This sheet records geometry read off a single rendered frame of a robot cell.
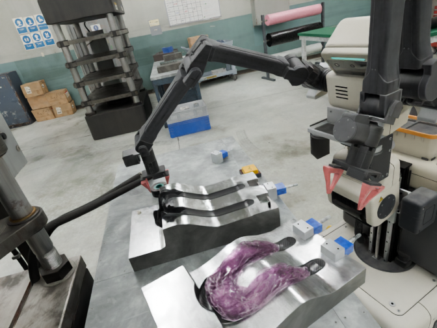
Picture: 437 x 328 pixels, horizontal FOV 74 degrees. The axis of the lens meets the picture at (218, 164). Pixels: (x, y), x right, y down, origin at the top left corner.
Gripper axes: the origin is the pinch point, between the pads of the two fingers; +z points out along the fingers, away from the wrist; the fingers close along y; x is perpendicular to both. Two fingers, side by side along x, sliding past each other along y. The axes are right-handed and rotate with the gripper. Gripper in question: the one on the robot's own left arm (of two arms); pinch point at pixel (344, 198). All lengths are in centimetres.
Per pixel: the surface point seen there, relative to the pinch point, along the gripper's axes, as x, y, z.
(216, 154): 7, -77, 12
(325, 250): -1.6, 1.2, 14.6
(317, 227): 3.3, -6.9, 12.7
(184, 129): 106, -333, 47
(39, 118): -71, -712, 139
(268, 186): 8.0, -36.3, 11.9
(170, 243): -31, -30, 30
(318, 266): -4.0, 2.4, 18.5
